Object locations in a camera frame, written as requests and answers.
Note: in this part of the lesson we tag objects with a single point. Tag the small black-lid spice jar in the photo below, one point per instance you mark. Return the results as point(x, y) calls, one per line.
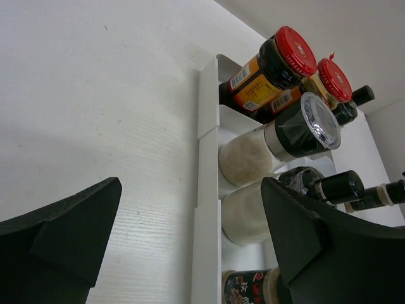
point(375, 197)
point(254, 286)

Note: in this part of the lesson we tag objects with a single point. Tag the white plastic organizer tray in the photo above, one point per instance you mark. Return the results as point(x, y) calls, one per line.
point(213, 253)

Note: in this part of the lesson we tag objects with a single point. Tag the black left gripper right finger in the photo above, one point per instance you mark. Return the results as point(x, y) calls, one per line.
point(327, 256)

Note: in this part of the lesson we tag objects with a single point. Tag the red-lid sauce jar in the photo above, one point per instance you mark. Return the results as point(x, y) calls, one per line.
point(281, 63)
point(329, 83)

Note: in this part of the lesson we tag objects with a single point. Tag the black-top brown chunk grinder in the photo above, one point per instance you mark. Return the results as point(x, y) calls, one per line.
point(348, 112)

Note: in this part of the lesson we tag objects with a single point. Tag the black-top white powder grinder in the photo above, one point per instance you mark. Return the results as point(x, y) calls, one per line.
point(243, 218)

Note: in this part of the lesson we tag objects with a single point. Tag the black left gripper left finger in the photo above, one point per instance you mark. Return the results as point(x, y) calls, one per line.
point(54, 254)

